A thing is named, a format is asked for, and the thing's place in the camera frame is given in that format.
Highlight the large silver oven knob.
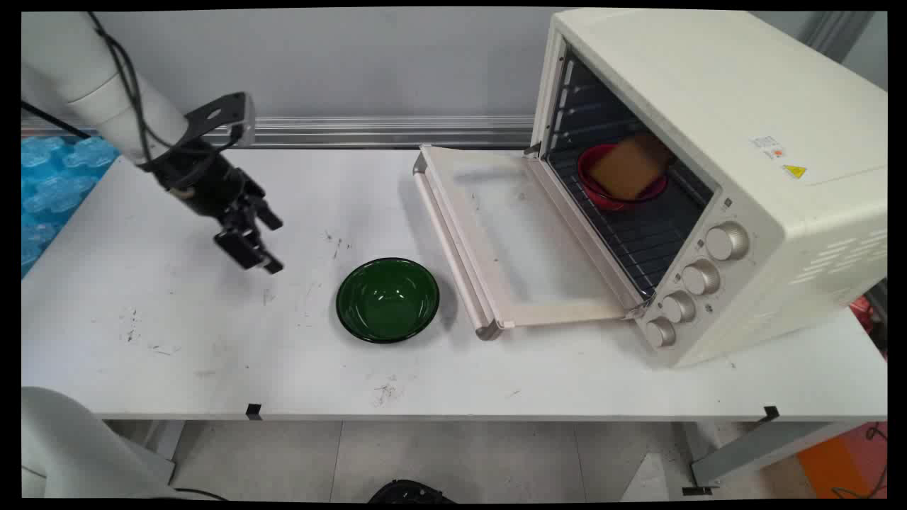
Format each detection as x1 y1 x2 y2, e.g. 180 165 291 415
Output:
705 222 750 262

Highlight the red object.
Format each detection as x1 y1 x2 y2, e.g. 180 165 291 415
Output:
850 295 881 335

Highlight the wire oven rack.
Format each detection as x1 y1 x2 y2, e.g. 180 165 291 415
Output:
548 145 714 298

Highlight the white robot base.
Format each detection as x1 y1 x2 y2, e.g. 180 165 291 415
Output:
21 386 179 501

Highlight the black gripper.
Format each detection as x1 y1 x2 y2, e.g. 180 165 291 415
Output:
145 142 285 276

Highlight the red bowl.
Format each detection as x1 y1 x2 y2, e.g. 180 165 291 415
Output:
577 144 669 213

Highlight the tan toast slice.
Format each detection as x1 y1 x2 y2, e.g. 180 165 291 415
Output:
590 133 675 202

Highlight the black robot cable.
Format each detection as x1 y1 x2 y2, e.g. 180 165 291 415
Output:
21 11 242 171

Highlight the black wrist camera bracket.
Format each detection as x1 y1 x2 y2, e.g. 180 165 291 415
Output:
186 91 257 149

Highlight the black floor object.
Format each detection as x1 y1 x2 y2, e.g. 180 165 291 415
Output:
367 480 456 504

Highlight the grey table leg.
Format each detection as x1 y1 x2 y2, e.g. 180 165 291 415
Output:
105 419 187 487
682 421 855 491

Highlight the orange floor mat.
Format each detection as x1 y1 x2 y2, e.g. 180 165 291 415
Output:
796 422 888 501

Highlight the blue bubble wrap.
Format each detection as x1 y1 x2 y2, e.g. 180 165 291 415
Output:
21 135 120 278

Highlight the green enamel bowl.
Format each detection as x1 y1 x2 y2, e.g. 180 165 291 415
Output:
335 257 441 345

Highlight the cream glass oven door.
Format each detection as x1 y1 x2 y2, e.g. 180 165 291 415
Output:
412 144 650 342

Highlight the aluminium rail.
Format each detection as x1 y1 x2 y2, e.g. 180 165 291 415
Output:
21 115 536 150

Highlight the cream toaster oven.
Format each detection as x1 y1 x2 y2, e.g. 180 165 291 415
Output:
530 8 888 369

